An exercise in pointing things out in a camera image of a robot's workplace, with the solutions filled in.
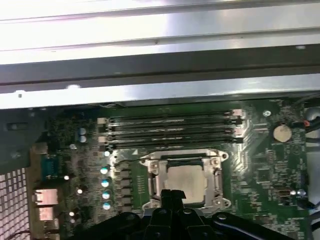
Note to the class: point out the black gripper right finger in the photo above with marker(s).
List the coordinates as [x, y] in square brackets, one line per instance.
[190, 225]

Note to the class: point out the round coin battery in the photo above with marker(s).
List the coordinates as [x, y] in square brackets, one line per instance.
[282, 132]

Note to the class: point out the metal socket cover frame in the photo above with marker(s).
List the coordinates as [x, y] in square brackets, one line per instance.
[158, 180]

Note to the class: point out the black RAM slot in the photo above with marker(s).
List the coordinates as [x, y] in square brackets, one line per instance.
[170, 127]
[170, 143]
[170, 120]
[170, 135]

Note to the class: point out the silver CPU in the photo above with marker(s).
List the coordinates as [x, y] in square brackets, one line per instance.
[190, 178]

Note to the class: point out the blue rear port connector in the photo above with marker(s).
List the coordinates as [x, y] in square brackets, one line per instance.
[51, 167]

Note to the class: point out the CPU socket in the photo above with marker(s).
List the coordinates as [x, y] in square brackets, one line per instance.
[223, 157]

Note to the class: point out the silver rear port block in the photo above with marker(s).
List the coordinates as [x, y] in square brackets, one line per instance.
[46, 197]
[46, 213]

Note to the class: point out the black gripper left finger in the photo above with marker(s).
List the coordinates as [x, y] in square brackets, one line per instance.
[157, 225]

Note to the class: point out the green motherboard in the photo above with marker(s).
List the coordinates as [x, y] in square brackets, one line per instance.
[262, 170]

